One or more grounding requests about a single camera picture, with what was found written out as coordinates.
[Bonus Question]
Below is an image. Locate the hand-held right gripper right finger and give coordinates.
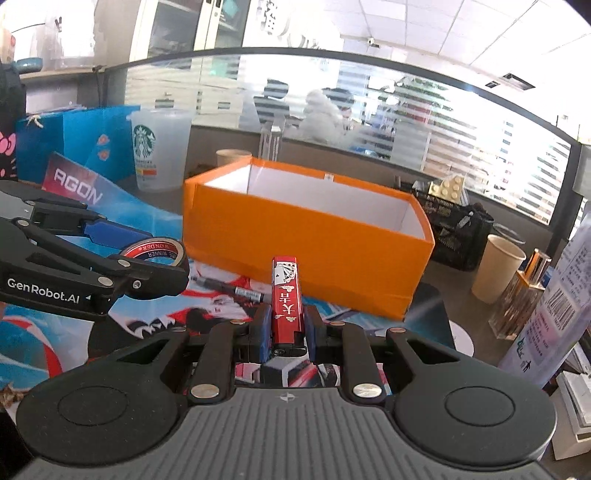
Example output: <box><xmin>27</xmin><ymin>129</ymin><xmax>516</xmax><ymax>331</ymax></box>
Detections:
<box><xmin>302</xmin><ymin>305</ymin><xmax>455</xmax><ymax>400</ymax></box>

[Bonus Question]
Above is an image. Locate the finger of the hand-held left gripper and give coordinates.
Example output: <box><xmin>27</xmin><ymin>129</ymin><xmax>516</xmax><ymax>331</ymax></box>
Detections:
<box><xmin>11</xmin><ymin>198</ymin><xmax>141</xmax><ymax>250</ymax></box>
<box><xmin>0</xmin><ymin>217</ymin><xmax>191</xmax><ymax>305</ymax></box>

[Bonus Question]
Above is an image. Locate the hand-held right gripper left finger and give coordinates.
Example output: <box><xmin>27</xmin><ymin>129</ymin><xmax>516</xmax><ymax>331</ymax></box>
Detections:
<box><xmin>115</xmin><ymin>305</ymin><xmax>273</xmax><ymax>400</ymax></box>

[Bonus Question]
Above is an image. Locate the black adhesive tape roll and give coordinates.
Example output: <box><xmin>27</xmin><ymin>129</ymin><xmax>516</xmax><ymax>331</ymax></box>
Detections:
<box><xmin>119</xmin><ymin>239</ymin><xmax>190</xmax><ymax>278</ymax></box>

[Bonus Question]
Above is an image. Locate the red playing card box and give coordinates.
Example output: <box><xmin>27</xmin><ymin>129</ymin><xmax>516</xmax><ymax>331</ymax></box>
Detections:
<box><xmin>270</xmin><ymin>256</ymin><xmax>308</xmax><ymax>356</ymax></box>

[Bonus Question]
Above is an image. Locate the orange cardboard box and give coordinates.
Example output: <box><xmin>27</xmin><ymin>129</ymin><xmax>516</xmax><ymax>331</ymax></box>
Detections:
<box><xmin>182</xmin><ymin>156</ymin><xmax>436</xmax><ymax>320</ymax></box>

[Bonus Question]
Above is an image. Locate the printed desk mat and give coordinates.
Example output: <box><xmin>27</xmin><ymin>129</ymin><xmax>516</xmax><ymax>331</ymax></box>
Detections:
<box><xmin>0</xmin><ymin>151</ymin><xmax>411</xmax><ymax>402</ymax></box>

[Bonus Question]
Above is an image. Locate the black pen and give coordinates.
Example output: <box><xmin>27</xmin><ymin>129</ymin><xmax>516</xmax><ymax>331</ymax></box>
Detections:
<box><xmin>191</xmin><ymin>276</ymin><xmax>273</xmax><ymax>305</ymax></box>

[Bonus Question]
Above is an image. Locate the frosted plastic cup green logo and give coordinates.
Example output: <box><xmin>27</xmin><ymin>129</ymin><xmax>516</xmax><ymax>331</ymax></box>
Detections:
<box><xmin>129</xmin><ymin>108</ymin><xmax>194</xmax><ymax>193</ymax></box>

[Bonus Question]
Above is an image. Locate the blue paper gift bag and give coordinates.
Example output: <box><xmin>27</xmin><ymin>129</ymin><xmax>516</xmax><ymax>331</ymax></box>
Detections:
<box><xmin>16</xmin><ymin>105</ymin><xmax>141</xmax><ymax>190</ymax></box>

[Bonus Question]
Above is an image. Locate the beige paper cup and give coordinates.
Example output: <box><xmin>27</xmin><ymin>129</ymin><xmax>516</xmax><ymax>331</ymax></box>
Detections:
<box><xmin>471</xmin><ymin>234</ymin><xmax>527</xmax><ymax>304</ymax></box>
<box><xmin>216</xmin><ymin>148</ymin><xmax>252</xmax><ymax>178</ymax></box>

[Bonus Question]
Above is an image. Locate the white round disc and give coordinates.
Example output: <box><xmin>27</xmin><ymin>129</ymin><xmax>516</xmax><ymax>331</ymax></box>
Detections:
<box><xmin>449</xmin><ymin>320</ymin><xmax>476</xmax><ymax>357</ymax></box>

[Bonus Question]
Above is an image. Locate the black bag with pink bows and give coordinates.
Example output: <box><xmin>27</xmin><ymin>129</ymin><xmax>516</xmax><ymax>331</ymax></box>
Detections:
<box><xmin>0</xmin><ymin>62</ymin><xmax>28</xmax><ymax>183</ymax></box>

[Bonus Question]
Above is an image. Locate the black plastic crate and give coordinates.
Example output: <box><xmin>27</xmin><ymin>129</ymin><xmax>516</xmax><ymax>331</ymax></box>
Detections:
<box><xmin>411</xmin><ymin>178</ymin><xmax>495</xmax><ymax>272</ymax></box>

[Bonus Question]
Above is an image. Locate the yellow building brick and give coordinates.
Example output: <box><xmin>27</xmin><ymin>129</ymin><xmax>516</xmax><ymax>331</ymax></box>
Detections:
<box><xmin>427</xmin><ymin>175</ymin><xmax>465</xmax><ymax>201</ymax></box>

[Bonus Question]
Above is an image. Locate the perfume bottle gold cap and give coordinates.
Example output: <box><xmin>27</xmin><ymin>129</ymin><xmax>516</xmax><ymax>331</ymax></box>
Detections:
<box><xmin>488</xmin><ymin>248</ymin><xmax>552</xmax><ymax>341</ymax></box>

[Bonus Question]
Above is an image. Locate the glass door cabinet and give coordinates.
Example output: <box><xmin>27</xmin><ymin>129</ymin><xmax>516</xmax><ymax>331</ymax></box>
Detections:
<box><xmin>131</xmin><ymin>0</ymin><xmax>252</xmax><ymax>61</ymax></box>

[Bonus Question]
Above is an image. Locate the white printed pouch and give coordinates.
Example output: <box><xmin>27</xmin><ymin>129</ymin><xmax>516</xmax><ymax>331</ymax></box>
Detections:
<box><xmin>498</xmin><ymin>203</ymin><xmax>591</xmax><ymax>387</ymax></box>

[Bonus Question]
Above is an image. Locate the striped glass partition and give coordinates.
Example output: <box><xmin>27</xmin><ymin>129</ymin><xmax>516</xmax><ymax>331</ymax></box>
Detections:
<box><xmin>124</xmin><ymin>48</ymin><xmax>583</xmax><ymax>227</ymax></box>

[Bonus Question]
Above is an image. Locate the white cardboard box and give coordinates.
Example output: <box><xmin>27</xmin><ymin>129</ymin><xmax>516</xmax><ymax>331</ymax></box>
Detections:
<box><xmin>551</xmin><ymin>369</ymin><xmax>591</xmax><ymax>462</ymax></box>

